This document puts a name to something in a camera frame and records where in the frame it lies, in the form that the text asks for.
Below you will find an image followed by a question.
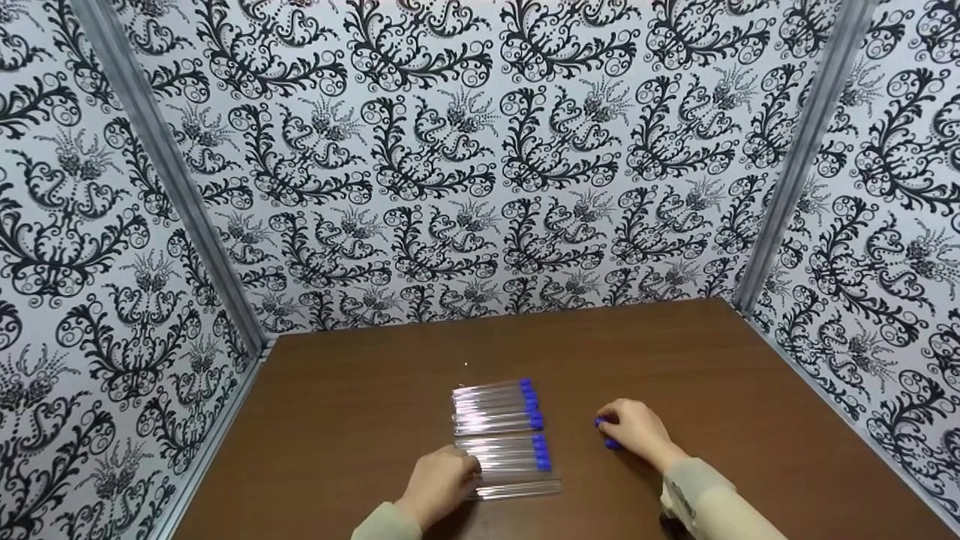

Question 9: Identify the person's right forearm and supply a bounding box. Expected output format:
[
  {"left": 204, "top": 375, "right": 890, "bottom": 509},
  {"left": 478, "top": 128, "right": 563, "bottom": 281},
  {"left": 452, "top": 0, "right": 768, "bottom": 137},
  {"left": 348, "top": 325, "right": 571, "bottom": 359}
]
[{"left": 660, "top": 456, "right": 790, "bottom": 540}]

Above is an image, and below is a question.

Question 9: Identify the person's left forearm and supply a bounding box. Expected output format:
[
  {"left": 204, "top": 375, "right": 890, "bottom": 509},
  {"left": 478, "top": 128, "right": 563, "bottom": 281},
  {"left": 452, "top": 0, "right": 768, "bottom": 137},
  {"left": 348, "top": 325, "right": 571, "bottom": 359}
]
[{"left": 350, "top": 501, "right": 423, "bottom": 540}]

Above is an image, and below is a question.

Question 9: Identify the clear plastic test tube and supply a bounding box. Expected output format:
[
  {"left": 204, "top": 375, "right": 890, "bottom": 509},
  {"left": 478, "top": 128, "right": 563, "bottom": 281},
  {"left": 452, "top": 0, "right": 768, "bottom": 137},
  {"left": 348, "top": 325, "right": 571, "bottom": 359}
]
[{"left": 466, "top": 480, "right": 563, "bottom": 501}]

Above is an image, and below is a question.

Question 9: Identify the row of blue-capped tubes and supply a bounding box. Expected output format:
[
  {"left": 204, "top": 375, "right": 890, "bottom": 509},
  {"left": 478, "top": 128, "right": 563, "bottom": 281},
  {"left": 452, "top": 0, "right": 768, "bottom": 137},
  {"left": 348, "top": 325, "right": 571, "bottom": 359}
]
[{"left": 451, "top": 377, "right": 554, "bottom": 484}]

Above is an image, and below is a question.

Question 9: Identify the person's left hand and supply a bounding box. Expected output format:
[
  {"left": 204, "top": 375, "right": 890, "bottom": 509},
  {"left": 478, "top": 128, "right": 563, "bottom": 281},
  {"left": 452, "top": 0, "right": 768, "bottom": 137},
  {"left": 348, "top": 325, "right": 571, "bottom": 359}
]
[{"left": 394, "top": 444, "right": 482, "bottom": 530}]

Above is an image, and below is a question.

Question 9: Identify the person's right hand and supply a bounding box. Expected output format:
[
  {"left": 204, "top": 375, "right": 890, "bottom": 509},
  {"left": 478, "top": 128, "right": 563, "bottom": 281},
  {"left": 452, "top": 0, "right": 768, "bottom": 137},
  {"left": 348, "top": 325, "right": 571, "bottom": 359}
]
[{"left": 596, "top": 399, "right": 689, "bottom": 475}]

